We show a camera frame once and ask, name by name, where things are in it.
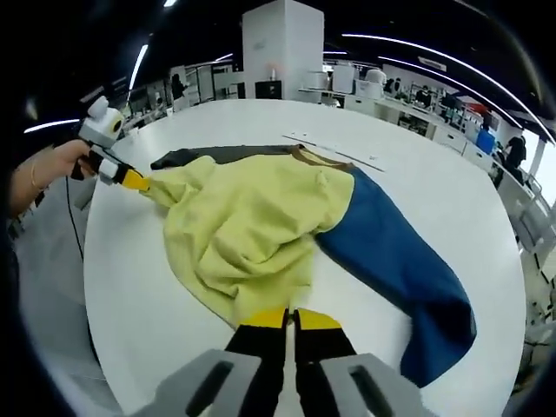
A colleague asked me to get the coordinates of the black cabinet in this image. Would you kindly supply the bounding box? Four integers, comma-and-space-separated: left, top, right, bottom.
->
255, 81, 283, 100

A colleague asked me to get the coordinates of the white counter with drawers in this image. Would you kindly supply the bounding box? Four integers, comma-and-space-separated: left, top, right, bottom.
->
299, 84, 492, 170

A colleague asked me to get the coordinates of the white storage box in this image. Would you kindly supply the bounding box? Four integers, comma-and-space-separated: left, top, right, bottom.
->
354, 79, 383, 99

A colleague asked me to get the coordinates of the white box appliance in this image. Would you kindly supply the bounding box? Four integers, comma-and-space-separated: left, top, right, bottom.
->
332, 64, 354, 93

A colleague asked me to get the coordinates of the person's left hand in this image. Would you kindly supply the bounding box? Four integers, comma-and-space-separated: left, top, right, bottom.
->
41, 139, 97, 179

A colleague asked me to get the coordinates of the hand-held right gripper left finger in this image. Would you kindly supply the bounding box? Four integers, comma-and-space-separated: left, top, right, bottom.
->
129, 306, 290, 417

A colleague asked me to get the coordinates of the thin white template sheet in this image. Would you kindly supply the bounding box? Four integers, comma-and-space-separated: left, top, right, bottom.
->
281, 129, 387, 173

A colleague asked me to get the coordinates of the white square pillar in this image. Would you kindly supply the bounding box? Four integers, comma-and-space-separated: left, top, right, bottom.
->
242, 0, 325, 102

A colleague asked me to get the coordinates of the white ceiling light strip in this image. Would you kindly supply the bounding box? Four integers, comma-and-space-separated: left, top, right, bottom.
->
129, 43, 149, 90

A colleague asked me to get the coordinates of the curved white ceiling light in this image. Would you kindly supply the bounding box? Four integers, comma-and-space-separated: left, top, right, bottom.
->
341, 33, 556, 142

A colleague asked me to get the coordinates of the yellow blue brown garment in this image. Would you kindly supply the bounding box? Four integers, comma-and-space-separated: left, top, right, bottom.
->
149, 145, 478, 389

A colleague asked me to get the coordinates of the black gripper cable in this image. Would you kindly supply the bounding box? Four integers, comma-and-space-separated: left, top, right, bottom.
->
64, 175, 88, 261

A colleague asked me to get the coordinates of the gold bracelet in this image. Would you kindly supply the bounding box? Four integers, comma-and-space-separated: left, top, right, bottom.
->
30, 158, 44, 192

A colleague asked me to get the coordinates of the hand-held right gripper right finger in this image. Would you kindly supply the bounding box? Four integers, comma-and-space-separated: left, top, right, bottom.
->
293, 307, 425, 417

